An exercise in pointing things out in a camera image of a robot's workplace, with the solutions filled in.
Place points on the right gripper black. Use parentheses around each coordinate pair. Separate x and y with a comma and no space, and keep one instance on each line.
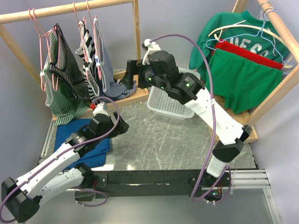
(133,67)

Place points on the left wooden clothes rack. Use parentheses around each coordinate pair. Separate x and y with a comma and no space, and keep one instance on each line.
(59,10)

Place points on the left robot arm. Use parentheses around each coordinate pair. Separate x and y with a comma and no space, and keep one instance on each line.
(24,196)

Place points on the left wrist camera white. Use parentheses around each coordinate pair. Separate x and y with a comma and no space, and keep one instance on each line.
(99,108)

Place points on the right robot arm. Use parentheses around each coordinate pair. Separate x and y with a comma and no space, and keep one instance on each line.
(231,133)

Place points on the blue white striped tank top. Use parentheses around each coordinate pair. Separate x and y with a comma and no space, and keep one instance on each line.
(110,87)

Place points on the white plastic perforated basket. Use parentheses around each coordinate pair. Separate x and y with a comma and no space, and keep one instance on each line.
(161,104)

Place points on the black base beam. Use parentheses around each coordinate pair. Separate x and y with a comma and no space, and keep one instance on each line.
(145,182)

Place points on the green striped tank top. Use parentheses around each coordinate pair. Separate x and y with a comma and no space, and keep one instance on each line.
(70,101)

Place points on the black white striped tank top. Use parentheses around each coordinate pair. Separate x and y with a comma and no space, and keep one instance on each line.
(91,73)

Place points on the green t-shirt front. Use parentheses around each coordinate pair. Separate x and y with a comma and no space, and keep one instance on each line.
(243,84)

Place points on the pink hanger with blue top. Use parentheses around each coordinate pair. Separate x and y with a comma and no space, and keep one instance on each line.
(97,59)

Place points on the cream white hanger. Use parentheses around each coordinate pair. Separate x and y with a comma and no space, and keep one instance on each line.
(218,31)

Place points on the wooden clothes rack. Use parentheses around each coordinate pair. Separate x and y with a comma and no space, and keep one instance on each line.
(261,44)
(59,10)

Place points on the red cloth on hanger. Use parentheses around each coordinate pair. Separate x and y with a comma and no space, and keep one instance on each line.
(248,55)

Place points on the aluminium frame rail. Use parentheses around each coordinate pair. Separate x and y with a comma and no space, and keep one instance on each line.
(250,179)

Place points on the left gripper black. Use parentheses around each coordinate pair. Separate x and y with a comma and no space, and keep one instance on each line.
(122,128)

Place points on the right wooden clothes rack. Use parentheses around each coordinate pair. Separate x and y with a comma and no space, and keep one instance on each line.
(261,44)

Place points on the green sweatshirt with letters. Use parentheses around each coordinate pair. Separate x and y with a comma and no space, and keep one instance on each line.
(233,25)

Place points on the pink hanger far left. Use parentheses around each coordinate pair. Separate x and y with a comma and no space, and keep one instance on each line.
(41,33)

